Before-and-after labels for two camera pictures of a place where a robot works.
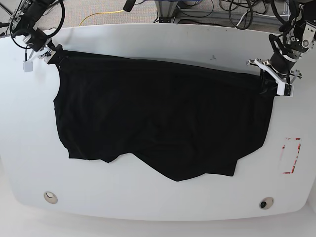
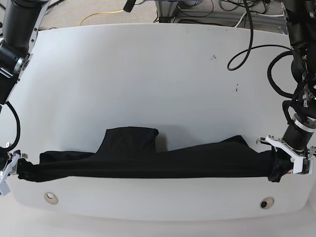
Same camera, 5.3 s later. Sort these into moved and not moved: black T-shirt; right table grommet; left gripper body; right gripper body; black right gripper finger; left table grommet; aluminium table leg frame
Moved: left gripper body; right gripper body; black right gripper finger; black T-shirt
Not moved: right table grommet; aluminium table leg frame; left table grommet
